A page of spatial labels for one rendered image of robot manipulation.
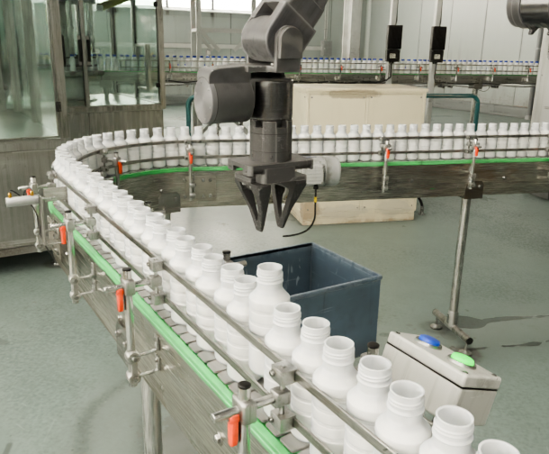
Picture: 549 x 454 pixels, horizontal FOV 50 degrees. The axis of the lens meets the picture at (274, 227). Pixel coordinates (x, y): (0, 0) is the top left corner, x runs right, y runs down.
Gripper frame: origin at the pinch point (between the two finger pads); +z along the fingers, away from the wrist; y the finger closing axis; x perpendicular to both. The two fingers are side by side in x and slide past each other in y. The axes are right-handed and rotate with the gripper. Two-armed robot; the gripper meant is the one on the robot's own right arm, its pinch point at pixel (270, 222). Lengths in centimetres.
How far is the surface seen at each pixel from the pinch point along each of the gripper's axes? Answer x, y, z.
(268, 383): 6.3, 3.8, 20.9
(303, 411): 13.3, 2.7, 21.7
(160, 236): -39.0, 1.6, 12.8
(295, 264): -68, -51, 38
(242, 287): -4.5, 2.0, 11.0
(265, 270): 1.1, 1.4, 6.4
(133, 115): -528, -159, 49
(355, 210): -329, -291, 119
